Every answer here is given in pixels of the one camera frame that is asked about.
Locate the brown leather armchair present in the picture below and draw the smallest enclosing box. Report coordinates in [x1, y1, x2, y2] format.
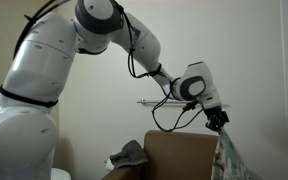
[101, 129, 246, 180]

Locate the metal towel bar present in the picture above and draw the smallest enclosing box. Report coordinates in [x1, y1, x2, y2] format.
[136, 98, 231, 108]

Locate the white toilet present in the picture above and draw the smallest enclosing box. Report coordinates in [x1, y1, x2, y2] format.
[51, 167, 72, 180]

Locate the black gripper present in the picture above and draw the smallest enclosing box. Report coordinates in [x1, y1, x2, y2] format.
[205, 106, 230, 134]

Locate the gray towel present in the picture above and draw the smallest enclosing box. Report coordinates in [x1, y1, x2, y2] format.
[109, 139, 149, 170]

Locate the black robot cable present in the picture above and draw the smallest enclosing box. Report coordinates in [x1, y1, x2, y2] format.
[12, 0, 206, 133]

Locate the small white object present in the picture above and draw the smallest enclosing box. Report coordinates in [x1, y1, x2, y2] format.
[104, 158, 115, 172]

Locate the white patterned towel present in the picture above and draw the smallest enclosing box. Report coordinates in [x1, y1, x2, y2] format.
[210, 128, 264, 180]

